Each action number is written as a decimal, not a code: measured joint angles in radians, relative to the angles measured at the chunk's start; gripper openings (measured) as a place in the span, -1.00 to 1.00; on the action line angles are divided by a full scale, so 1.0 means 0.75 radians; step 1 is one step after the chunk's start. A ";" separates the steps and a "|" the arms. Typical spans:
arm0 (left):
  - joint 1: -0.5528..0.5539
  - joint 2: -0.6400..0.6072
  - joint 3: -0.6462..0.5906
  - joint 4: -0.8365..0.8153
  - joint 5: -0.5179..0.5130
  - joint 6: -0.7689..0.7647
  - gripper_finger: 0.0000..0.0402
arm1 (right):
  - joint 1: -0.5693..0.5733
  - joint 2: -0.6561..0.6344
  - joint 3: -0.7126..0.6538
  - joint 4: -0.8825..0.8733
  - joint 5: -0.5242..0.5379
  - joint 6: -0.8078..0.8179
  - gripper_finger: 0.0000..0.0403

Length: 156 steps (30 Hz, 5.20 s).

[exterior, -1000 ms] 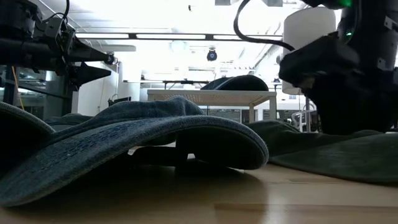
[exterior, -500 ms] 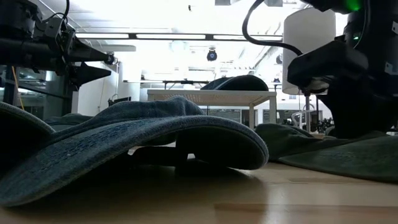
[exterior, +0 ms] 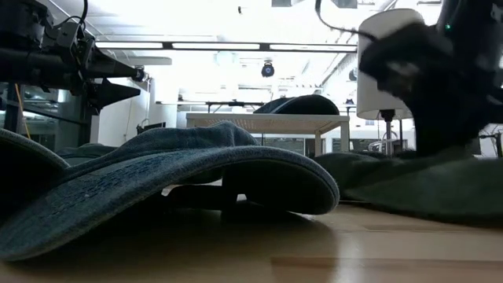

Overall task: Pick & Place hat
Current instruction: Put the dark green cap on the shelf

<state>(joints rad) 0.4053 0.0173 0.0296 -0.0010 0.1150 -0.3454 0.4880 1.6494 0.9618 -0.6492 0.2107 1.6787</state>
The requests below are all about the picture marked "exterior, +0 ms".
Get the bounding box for blue denim baseball cap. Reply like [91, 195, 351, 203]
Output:
[0, 120, 341, 263]
[253, 94, 341, 116]

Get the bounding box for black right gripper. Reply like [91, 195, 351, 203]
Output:
[358, 22, 492, 159]

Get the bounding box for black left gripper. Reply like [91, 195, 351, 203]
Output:
[70, 38, 145, 113]

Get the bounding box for black overhead crossbar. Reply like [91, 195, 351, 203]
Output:
[93, 40, 359, 54]

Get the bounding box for dark blue baseball cap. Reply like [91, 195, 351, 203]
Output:
[57, 142, 121, 167]

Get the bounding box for yellow cable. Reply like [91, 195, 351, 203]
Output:
[13, 82, 32, 141]

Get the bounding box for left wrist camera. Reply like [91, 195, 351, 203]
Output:
[50, 21, 86, 60]

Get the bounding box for black aluminium mounting frame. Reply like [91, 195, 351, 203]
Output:
[2, 82, 21, 134]

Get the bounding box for white perforated metal shelf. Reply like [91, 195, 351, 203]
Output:
[185, 112, 351, 157]

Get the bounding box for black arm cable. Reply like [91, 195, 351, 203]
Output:
[314, 0, 380, 43]
[50, 0, 90, 31]

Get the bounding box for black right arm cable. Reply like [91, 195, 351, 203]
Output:
[314, 0, 380, 43]

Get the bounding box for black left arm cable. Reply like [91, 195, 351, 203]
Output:
[50, 0, 90, 31]

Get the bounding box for dark green baseball cap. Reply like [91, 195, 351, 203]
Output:
[312, 147, 503, 227]

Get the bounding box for black overhead camera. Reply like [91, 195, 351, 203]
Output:
[260, 60, 276, 79]

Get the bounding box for white shade table lamp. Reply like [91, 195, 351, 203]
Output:
[355, 8, 426, 157]

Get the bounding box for grey-green baseball cap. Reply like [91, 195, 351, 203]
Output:
[0, 127, 71, 221]

